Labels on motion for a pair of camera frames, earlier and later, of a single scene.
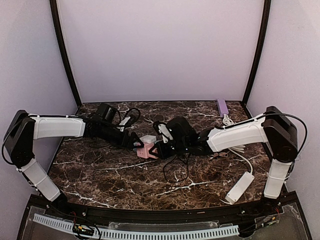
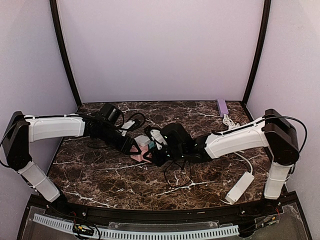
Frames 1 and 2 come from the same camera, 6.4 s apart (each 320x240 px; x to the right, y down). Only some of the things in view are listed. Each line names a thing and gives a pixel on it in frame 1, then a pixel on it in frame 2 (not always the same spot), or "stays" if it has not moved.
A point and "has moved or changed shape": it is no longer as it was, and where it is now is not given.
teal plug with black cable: x=177 y=181 -> x=151 y=144
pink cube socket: x=143 y=152 has moved or changed shape
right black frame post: x=260 y=50 stays
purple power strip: x=222 y=107 stays
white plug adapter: x=148 y=138 stays
